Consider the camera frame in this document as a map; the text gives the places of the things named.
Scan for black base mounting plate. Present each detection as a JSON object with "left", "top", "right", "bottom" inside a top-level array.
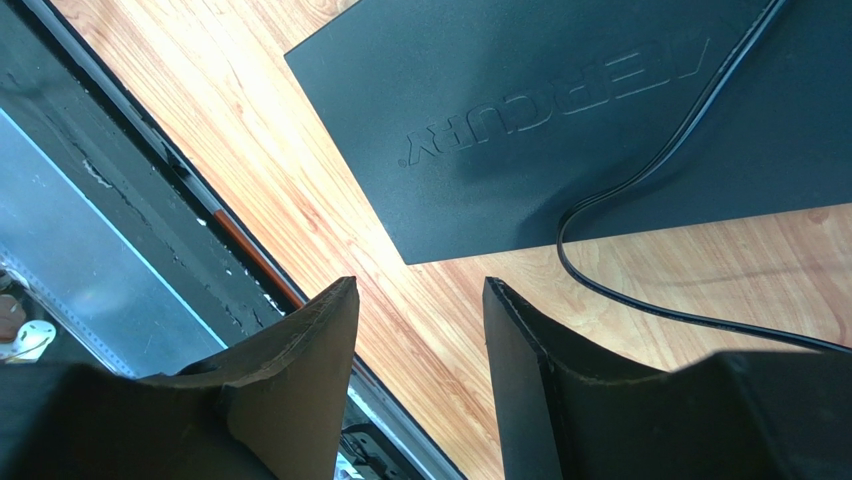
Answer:
[{"left": 1, "top": 1, "right": 458, "bottom": 479}]

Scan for black network switch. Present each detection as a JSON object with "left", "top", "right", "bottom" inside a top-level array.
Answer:
[{"left": 285, "top": 1, "right": 851, "bottom": 264}]

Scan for thin black power cord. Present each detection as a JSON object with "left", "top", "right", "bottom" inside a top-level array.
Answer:
[{"left": 556, "top": 0, "right": 852, "bottom": 354}]

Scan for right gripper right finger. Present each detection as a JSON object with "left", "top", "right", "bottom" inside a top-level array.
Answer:
[{"left": 483, "top": 277, "right": 851, "bottom": 479}]

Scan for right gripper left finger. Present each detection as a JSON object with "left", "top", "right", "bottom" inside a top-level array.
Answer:
[{"left": 1, "top": 277, "right": 359, "bottom": 479}]

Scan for person's hand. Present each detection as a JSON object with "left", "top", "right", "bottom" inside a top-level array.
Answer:
[{"left": 0, "top": 294, "right": 26, "bottom": 343}]

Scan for aluminium frame rail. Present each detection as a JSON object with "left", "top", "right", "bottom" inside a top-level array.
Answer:
[{"left": 1, "top": 113, "right": 227, "bottom": 378}]

